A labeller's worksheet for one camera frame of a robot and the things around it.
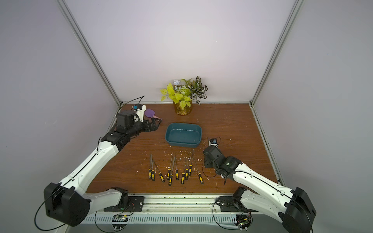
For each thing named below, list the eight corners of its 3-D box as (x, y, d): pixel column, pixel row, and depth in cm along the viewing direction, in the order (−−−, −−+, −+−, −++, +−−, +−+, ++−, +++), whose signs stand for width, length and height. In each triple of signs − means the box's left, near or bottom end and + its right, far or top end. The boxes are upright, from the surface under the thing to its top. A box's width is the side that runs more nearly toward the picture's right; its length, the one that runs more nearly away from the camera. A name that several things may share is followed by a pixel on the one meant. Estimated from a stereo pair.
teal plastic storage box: (165, 149, 96) (164, 144, 91) (168, 128, 107) (167, 123, 102) (202, 148, 96) (202, 144, 91) (201, 128, 107) (201, 122, 102)
